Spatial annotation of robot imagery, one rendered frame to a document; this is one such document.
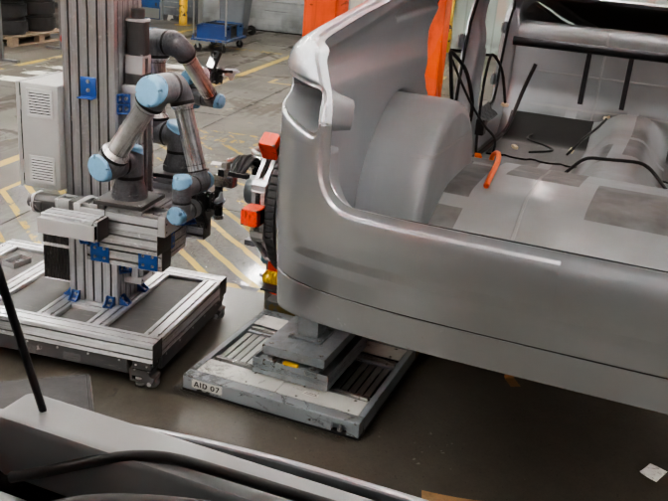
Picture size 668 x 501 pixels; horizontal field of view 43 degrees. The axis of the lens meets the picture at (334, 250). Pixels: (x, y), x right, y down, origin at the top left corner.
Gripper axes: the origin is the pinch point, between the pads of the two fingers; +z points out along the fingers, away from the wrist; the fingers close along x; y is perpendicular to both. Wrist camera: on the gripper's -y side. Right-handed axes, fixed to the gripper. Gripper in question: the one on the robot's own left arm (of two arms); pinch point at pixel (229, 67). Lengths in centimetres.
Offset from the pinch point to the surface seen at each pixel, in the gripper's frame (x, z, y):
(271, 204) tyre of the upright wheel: 96, -97, 20
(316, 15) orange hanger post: 59, -22, -42
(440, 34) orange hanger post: 46, 170, -19
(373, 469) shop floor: 169, -110, 102
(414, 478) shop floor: 184, -106, 100
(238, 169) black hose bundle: 72, -88, 15
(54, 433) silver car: 192, -306, -38
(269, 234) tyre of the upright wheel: 97, -97, 32
